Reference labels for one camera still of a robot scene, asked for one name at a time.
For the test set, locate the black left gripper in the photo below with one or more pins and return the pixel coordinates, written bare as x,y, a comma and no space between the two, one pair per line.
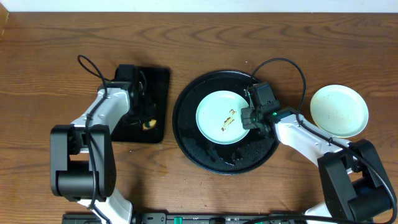
144,109

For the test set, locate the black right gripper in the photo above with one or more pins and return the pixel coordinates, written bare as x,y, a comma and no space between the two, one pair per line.
245,113

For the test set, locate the green yellow sponge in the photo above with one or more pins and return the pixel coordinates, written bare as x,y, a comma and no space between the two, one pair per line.
147,125

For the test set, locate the mint plate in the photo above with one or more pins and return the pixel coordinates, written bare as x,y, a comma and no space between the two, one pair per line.
218,117
339,110

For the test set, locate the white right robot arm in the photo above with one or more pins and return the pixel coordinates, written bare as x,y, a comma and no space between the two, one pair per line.
356,187

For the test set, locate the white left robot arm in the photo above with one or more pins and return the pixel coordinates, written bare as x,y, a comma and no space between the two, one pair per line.
82,165

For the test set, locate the black rectangular tray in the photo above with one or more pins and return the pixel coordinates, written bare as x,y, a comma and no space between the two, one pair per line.
158,79

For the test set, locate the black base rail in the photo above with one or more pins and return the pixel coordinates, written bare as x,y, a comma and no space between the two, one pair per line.
164,218

